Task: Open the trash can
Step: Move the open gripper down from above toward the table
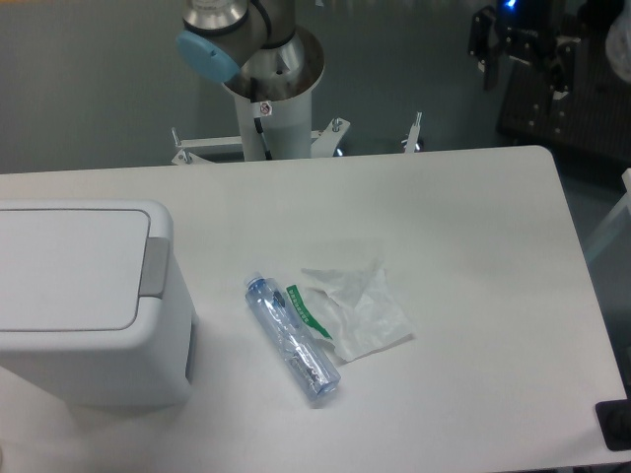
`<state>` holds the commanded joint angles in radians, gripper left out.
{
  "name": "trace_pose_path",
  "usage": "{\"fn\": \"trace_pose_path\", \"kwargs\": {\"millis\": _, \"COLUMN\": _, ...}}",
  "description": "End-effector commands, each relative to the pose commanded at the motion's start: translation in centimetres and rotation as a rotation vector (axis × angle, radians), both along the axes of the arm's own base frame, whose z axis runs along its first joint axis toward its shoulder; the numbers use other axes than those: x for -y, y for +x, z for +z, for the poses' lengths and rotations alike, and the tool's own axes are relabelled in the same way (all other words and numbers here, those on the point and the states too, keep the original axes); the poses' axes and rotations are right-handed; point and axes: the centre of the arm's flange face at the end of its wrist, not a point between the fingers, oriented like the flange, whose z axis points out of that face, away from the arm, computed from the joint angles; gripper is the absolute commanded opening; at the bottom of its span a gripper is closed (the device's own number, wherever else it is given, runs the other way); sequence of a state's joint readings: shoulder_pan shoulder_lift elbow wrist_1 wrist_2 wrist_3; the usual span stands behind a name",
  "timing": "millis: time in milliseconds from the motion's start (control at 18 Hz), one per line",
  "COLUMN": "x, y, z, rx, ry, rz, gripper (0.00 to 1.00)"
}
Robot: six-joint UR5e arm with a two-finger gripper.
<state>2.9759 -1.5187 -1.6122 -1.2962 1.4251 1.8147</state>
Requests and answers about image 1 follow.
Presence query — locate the translucent bin at right edge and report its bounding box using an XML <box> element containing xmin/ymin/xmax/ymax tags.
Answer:
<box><xmin>585</xmin><ymin>169</ymin><xmax>630</xmax><ymax>390</ymax></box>

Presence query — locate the white push-top trash can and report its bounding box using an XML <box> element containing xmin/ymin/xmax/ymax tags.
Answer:
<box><xmin>1</xmin><ymin>199</ymin><xmax>198</xmax><ymax>407</ymax></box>

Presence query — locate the crumpled clear plastic bag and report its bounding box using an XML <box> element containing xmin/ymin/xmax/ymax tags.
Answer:
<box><xmin>286</xmin><ymin>259</ymin><xmax>414</xmax><ymax>363</ymax></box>

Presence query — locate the dark perforated floor mat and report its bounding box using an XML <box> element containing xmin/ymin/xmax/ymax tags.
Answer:
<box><xmin>496</xmin><ymin>1</ymin><xmax>630</xmax><ymax>167</ymax></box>

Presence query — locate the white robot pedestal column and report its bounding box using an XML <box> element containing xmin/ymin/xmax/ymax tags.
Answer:
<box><xmin>233</xmin><ymin>92</ymin><xmax>312</xmax><ymax>151</ymax></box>

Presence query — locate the black cable on pedestal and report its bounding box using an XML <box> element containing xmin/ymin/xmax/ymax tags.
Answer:
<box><xmin>248</xmin><ymin>77</ymin><xmax>274</xmax><ymax>161</ymax></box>

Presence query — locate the white pedestal base frame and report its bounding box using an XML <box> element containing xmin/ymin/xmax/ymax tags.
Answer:
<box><xmin>170</xmin><ymin>111</ymin><xmax>424</xmax><ymax>166</ymax></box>

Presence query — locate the clear blue plastic bottle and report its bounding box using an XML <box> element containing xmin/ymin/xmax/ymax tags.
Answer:
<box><xmin>245</xmin><ymin>273</ymin><xmax>341</xmax><ymax>402</ymax></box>

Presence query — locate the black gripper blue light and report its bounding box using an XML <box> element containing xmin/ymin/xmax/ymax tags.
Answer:
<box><xmin>467</xmin><ymin>0</ymin><xmax>585</xmax><ymax>115</ymax></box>

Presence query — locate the black clamp at table corner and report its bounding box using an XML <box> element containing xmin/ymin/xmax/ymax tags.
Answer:
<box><xmin>596</xmin><ymin>399</ymin><xmax>630</xmax><ymax>451</ymax></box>

